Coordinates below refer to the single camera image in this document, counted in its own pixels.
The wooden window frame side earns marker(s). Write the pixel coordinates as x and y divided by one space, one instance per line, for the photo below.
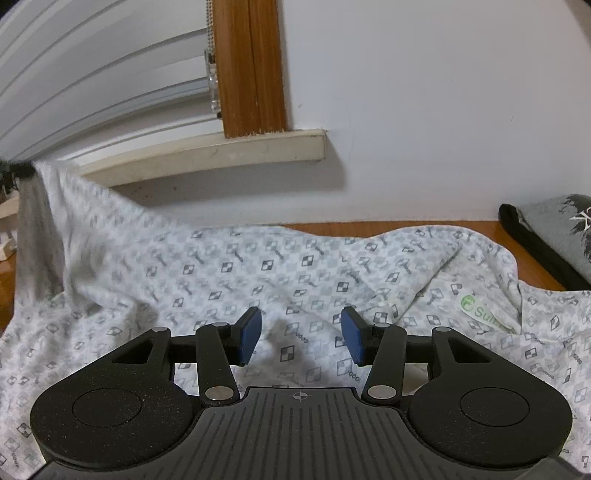
249 69

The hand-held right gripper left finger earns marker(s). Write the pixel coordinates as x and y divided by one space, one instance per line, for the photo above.
249 334

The beige window sill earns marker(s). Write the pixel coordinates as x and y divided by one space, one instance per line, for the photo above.
207 154

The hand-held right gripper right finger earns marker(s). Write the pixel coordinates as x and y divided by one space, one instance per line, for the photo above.
353 337

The black folded cloth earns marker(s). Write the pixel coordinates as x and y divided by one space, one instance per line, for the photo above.
526 235

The white patterned pajama top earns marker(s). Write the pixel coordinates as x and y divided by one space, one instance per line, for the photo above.
300 272

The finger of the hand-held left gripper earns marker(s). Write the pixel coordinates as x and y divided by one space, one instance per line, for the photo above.
18 168

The grey printed t-shirt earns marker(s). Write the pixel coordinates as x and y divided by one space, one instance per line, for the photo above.
563 230

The grey window blind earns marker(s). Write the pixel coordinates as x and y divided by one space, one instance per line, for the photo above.
92 69

